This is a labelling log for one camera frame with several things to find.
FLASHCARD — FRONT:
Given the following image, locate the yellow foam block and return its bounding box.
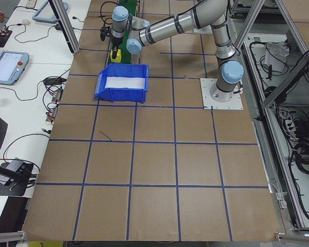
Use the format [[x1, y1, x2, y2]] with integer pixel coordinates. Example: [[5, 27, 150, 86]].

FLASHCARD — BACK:
[[110, 48, 123, 64]]

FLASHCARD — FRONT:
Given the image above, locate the white foam pad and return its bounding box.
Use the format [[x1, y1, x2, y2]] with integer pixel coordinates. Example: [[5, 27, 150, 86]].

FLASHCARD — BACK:
[[105, 76, 146, 90]]

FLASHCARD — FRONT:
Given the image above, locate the green conveyor belt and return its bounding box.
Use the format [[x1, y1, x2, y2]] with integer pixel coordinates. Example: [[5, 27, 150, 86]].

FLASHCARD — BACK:
[[107, 0, 140, 65]]

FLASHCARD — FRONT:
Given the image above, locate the blue plastic storage bin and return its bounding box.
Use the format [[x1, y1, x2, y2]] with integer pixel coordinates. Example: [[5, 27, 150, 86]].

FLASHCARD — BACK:
[[93, 63, 149, 104]]

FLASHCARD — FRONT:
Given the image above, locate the black power adapter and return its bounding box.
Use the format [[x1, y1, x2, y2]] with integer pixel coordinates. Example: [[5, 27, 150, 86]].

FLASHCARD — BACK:
[[43, 77, 67, 85]]

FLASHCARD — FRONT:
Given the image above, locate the light blue teach pendant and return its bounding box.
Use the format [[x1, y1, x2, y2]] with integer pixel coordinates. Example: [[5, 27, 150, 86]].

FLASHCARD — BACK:
[[0, 50, 29, 86], [32, 0, 70, 24]]

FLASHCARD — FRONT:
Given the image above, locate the white container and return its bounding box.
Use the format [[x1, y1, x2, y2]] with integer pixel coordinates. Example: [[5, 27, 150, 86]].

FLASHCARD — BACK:
[[264, 42, 290, 73]]

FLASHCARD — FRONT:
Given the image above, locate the white power strip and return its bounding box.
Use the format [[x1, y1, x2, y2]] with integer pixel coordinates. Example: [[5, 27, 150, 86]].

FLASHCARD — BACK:
[[277, 110, 301, 134]]

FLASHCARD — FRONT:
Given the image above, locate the aluminium extrusion bar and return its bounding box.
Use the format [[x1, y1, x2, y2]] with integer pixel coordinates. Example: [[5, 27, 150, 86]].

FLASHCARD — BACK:
[[274, 231, 309, 244], [0, 231, 28, 244]]

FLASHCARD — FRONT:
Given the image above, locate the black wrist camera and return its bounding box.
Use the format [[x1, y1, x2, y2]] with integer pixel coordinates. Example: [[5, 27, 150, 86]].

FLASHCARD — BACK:
[[99, 25, 109, 42]]

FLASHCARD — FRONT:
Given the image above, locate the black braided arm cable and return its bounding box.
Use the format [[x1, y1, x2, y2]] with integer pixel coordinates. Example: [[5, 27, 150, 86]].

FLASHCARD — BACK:
[[99, 1, 119, 26]]

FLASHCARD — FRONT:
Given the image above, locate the aluminium extrusion post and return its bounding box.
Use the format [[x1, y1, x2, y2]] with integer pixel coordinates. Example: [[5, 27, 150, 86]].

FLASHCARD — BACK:
[[48, 0, 80, 54]]

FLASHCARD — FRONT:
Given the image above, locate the white square base plate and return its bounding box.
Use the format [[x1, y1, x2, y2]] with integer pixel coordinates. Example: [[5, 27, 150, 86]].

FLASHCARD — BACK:
[[200, 78, 244, 111]]

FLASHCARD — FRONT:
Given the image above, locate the V-shaped metal bar frame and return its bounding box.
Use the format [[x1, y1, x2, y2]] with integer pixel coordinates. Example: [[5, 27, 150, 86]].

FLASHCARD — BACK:
[[230, 0, 309, 234]]

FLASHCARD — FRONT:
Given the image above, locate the black cable bundle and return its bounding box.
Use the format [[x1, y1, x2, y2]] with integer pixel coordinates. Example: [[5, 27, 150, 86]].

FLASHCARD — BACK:
[[289, 138, 309, 176]]

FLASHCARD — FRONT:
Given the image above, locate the grey metal bracket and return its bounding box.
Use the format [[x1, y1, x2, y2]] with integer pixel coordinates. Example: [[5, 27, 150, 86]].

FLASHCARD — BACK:
[[273, 191, 287, 209]]

